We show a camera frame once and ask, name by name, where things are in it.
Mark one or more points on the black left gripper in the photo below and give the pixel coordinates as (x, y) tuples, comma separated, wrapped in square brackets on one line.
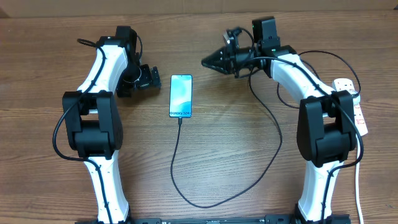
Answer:
[(146, 81)]

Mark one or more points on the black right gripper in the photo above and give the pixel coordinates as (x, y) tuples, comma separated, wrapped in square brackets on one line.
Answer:
[(228, 61)]

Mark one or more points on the Galaxy smartphone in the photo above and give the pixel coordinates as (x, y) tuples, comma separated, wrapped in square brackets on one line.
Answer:
[(181, 94)]

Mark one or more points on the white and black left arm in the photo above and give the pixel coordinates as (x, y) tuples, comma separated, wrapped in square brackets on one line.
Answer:
[(92, 120)]

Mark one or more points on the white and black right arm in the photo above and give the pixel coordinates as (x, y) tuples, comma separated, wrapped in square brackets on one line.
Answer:
[(326, 130)]

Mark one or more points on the white charger plug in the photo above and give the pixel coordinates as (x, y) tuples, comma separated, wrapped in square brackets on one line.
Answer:
[(354, 93)]

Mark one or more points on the white power strip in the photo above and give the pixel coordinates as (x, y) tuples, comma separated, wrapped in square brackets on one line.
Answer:
[(347, 84)]

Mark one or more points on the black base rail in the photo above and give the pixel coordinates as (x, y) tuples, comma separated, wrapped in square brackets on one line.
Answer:
[(268, 219)]

